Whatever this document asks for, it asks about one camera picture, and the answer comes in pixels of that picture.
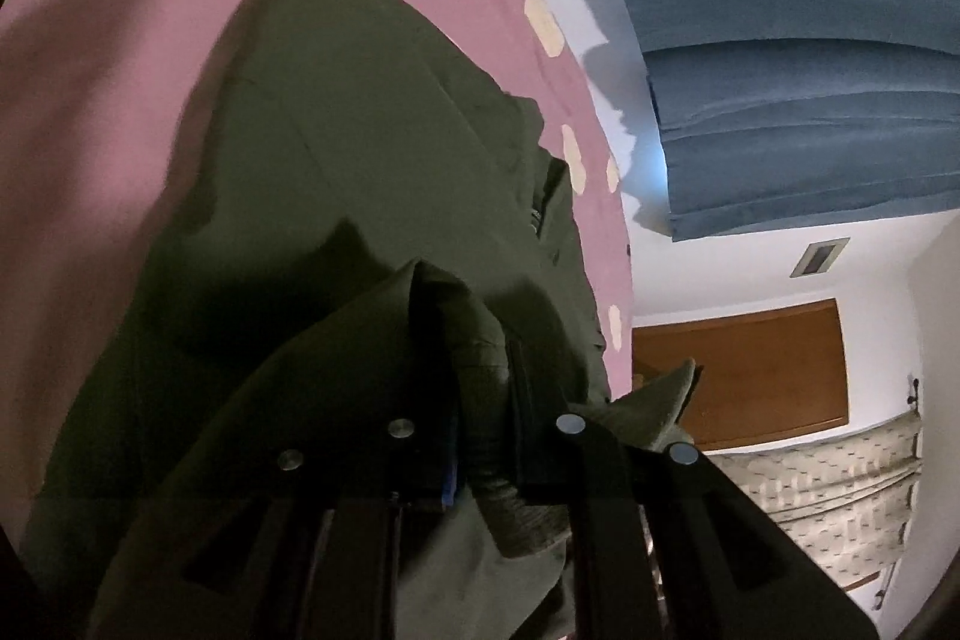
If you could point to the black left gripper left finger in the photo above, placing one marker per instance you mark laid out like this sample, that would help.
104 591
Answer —
282 521

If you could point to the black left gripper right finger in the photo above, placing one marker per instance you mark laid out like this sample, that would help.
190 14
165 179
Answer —
667 546

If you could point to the olive green garment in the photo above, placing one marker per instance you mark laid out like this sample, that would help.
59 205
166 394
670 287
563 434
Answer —
350 139

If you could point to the brown wooden door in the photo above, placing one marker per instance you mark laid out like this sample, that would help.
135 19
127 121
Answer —
764 377

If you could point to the blue curtain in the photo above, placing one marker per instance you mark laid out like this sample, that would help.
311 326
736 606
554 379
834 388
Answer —
777 114

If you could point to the pink polka dot bedsheet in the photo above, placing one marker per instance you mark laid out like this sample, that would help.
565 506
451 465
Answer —
98 132

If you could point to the grey wall vent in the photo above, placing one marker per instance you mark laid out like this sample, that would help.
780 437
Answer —
819 257

